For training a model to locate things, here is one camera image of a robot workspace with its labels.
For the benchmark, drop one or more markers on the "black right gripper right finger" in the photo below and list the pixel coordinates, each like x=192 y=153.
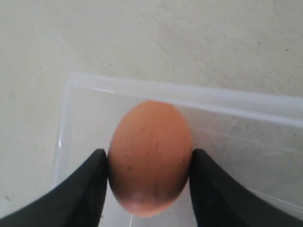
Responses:
x=220 y=201

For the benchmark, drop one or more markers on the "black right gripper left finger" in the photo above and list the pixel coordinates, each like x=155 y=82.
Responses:
x=76 y=202

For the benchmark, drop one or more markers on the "clear plastic box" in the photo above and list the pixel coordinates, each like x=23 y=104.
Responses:
x=256 y=138

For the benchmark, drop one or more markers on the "brown egg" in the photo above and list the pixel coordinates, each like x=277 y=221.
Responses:
x=149 y=158

